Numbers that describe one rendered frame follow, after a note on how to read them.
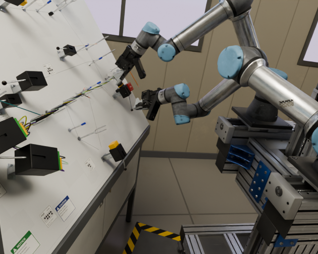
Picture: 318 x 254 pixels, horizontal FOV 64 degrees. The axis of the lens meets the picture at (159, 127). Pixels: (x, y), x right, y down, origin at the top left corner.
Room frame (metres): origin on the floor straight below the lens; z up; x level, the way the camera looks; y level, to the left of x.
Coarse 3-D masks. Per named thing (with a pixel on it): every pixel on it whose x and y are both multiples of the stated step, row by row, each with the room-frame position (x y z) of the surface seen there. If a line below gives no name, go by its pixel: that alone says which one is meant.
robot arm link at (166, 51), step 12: (228, 0) 1.18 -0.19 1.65; (240, 0) 1.18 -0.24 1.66; (252, 0) 1.23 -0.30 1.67; (216, 12) 1.18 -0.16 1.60; (228, 12) 1.18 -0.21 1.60; (240, 12) 1.20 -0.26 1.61; (192, 24) 1.18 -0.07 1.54; (204, 24) 1.17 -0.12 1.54; (216, 24) 1.18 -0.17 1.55; (180, 36) 1.17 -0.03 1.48; (192, 36) 1.16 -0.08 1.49; (168, 48) 1.13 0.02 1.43; (180, 48) 1.16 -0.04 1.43; (168, 60) 1.14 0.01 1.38
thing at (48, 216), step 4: (48, 208) 0.61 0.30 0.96; (44, 212) 0.59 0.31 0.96; (48, 212) 0.60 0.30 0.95; (52, 212) 0.61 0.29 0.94; (40, 216) 0.57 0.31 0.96; (44, 216) 0.58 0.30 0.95; (48, 216) 0.59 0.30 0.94; (52, 216) 0.60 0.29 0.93; (56, 216) 0.61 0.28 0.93; (44, 220) 0.57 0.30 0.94; (48, 220) 0.58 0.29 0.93; (52, 220) 0.59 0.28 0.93; (48, 224) 0.57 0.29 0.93
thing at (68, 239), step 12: (144, 132) 1.44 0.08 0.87; (132, 156) 1.22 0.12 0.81; (120, 168) 1.04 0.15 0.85; (108, 180) 0.91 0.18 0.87; (108, 192) 0.90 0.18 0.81; (96, 204) 0.79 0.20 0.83; (84, 216) 0.69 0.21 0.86; (72, 228) 0.63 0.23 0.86; (72, 240) 0.62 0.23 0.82; (60, 252) 0.55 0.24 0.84
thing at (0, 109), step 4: (4, 96) 0.68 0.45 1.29; (8, 96) 0.68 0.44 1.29; (12, 96) 0.69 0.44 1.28; (16, 96) 0.70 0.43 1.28; (4, 100) 0.67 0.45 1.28; (8, 100) 0.67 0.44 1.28; (12, 100) 0.68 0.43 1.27; (16, 100) 0.69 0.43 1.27; (20, 100) 0.71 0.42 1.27; (0, 104) 0.69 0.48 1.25; (4, 104) 0.67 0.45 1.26; (8, 104) 0.67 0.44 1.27; (12, 104) 0.67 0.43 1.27; (16, 104) 0.69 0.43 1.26; (0, 108) 0.69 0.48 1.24; (4, 108) 0.70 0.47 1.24; (0, 112) 0.69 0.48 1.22; (4, 112) 0.70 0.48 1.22
